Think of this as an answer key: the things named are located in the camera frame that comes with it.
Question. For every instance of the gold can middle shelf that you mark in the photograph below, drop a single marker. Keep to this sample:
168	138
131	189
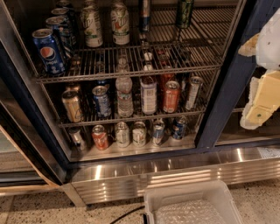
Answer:
72	104

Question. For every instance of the front blue Pepsi can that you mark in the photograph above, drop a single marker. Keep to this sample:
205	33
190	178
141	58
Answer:
49	50

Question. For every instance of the orange can middle shelf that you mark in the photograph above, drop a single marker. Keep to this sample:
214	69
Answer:
171	96

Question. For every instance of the blue silver bottom can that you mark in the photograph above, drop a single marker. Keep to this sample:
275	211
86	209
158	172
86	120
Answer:
158	131

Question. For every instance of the silver slim can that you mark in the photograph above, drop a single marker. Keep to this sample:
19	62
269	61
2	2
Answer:
193	92

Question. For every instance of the wire fridge shelf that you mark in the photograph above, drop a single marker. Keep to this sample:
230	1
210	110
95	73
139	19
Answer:
90	118
164	49

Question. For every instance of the silver can bottom left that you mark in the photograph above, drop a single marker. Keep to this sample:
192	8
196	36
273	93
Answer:
77	138

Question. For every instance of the green soda can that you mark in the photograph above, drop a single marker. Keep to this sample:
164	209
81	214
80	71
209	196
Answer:
184	13

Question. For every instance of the blue pepsi can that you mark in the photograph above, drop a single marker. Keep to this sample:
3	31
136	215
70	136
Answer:
178	127
65	13
59	25
49	50

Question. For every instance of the white 7up can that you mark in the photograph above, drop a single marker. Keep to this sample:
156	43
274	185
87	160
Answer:
120	23
91	23

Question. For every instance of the clear water bottle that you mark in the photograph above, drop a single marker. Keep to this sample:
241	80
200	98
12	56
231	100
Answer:
123	85

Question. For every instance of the blue can middle shelf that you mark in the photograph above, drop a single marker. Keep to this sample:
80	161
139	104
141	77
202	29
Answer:
101	101

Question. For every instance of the bubble wrap sheet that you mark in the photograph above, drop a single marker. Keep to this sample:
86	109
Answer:
197	211

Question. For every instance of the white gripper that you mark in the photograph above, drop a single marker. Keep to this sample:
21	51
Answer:
269	44

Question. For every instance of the white plastic bin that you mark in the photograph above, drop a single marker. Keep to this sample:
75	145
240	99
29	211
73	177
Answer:
214	191

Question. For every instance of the slim dark energy can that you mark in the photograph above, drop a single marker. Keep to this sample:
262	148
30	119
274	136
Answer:
144	7

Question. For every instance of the red can bottom shelf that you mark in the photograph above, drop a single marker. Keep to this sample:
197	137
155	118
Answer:
100	137

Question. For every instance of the middle wire fridge shelf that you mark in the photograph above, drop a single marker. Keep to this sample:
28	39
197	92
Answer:
90	118

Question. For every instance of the open fridge glass door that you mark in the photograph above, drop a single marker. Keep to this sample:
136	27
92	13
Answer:
27	161

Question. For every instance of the blue Pepsi bottom can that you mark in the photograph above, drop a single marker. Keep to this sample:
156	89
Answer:
178	127

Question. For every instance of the white can bottom shelf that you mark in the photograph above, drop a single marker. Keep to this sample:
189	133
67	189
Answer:
122	134

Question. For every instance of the top wire fridge shelf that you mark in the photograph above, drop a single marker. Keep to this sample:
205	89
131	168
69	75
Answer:
164	49

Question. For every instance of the tall white labelled can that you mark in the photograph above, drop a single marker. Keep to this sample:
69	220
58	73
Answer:
148	94

